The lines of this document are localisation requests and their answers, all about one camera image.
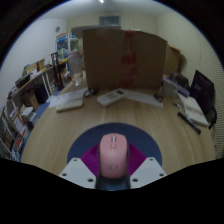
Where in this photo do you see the low shelf unit with books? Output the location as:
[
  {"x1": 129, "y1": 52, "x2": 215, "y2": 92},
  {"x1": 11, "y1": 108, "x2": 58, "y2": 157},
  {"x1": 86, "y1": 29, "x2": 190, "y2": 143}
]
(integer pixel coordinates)
[{"x1": 0, "y1": 99, "x2": 38, "y2": 162}]

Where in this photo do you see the round dark blue mouse pad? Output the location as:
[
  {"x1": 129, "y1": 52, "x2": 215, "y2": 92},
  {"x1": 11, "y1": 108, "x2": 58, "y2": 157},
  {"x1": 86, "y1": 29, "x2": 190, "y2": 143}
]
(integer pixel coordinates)
[{"x1": 66, "y1": 122, "x2": 163, "y2": 192}]

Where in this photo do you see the pink computer mouse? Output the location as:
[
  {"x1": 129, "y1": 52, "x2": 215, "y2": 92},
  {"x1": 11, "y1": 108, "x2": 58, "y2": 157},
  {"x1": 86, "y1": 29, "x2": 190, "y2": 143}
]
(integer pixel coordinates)
[{"x1": 98, "y1": 132, "x2": 130, "y2": 180}]

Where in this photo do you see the black monitor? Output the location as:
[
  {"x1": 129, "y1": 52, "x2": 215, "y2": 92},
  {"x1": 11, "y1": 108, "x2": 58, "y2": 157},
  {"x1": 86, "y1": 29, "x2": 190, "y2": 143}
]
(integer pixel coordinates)
[{"x1": 189, "y1": 69, "x2": 216, "y2": 116}]

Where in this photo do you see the blue and white shelf unit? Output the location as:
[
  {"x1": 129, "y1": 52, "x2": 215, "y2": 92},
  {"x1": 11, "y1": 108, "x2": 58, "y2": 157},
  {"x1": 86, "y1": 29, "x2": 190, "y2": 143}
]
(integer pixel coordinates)
[{"x1": 55, "y1": 32, "x2": 81, "y2": 62}]

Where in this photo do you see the black floor stand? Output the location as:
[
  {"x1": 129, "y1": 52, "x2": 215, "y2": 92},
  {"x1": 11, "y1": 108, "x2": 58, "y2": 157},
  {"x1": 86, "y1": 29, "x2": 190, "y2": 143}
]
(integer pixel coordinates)
[{"x1": 50, "y1": 51, "x2": 68, "y2": 92}]

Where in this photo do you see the white open notebook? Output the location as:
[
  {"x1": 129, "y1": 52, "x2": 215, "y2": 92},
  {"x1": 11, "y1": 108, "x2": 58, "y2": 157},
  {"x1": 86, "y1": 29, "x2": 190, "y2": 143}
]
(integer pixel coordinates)
[{"x1": 177, "y1": 93, "x2": 210, "y2": 128}]

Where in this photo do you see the large cardboard box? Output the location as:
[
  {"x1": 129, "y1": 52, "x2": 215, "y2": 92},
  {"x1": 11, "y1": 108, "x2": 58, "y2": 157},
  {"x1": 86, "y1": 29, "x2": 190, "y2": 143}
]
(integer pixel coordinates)
[{"x1": 81, "y1": 28, "x2": 168, "y2": 91}]

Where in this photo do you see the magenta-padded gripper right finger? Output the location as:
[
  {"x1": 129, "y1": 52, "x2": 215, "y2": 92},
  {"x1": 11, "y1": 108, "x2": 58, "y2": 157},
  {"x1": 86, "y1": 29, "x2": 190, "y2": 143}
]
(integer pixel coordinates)
[{"x1": 126, "y1": 143, "x2": 168, "y2": 190}]

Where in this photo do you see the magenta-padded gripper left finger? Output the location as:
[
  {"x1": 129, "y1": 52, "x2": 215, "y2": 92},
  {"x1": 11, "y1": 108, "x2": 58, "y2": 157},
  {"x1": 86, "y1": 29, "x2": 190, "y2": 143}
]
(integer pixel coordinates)
[{"x1": 58, "y1": 143, "x2": 101, "y2": 190}]

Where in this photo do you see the smaller brown cardboard box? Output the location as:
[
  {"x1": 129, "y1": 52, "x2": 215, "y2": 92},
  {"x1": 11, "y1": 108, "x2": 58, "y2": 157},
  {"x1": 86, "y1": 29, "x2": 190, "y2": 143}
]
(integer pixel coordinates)
[{"x1": 164, "y1": 44, "x2": 183, "y2": 77}]

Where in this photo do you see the plain white paper sheet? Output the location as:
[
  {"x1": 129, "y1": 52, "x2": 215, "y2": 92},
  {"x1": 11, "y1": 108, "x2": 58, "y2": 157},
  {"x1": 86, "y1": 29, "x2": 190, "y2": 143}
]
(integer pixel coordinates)
[{"x1": 126, "y1": 90, "x2": 165, "y2": 109}]

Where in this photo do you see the clear plastic jar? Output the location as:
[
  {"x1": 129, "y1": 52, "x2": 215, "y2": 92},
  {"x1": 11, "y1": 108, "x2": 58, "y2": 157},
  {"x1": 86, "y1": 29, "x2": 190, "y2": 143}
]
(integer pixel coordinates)
[{"x1": 67, "y1": 51, "x2": 84, "y2": 87}]

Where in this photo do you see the grey door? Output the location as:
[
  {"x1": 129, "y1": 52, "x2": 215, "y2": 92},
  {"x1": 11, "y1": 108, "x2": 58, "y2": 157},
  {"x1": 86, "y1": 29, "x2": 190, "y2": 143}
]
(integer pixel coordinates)
[{"x1": 98, "y1": 15, "x2": 121, "y2": 28}]

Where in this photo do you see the black marker pen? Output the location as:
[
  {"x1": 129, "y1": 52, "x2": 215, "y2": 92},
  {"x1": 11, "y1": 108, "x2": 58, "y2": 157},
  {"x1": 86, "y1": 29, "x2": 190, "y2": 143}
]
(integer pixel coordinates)
[{"x1": 177, "y1": 111, "x2": 202, "y2": 135}]

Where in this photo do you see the white printed paper sheet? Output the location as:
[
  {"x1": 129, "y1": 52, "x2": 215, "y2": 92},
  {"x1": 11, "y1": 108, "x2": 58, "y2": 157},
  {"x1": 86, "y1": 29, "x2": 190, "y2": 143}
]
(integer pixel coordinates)
[{"x1": 48, "y1": 86, "x2": 89, "y2": 109}]

